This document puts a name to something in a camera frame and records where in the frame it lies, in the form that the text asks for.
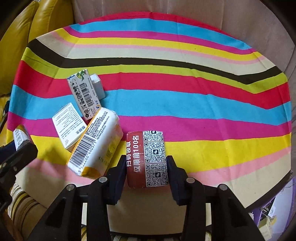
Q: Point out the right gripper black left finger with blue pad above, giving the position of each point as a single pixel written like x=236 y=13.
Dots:
x=63 y=219

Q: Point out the white green barcode box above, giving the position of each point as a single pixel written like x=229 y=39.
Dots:
x=84 y=93

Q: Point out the purple white storage box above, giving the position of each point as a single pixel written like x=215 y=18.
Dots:
x=276 y=219

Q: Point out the white text medicine box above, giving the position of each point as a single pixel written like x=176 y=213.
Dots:
x=69 y=126

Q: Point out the beige curtain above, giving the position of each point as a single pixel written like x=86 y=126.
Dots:
x=256 y=23

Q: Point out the yellow leather cushion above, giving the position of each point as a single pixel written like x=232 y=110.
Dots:
x=38 y=18

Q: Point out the small grey white box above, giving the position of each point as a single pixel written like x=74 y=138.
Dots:
x=97 y=84

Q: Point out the red QR code box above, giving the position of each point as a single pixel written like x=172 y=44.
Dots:
x=146 y=159

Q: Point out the small white yellow box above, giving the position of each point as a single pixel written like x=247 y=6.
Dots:
x=21 y=136

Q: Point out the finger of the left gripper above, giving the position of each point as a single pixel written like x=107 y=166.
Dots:
x=7 y=150
x=19 y=159

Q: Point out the colourful striped cloth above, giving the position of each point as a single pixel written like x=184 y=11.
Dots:
x=223 y=107

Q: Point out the white yellow barcode box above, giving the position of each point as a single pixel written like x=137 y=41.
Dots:
x=94 y=150

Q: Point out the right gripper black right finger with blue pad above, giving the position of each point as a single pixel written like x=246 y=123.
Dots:
x=229 y=218

